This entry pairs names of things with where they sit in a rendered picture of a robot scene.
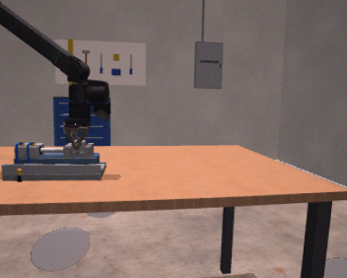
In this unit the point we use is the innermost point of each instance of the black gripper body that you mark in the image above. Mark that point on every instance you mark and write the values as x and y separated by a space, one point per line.
72 120

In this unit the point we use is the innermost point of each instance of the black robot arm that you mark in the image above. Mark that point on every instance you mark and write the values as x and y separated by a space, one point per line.
75 69

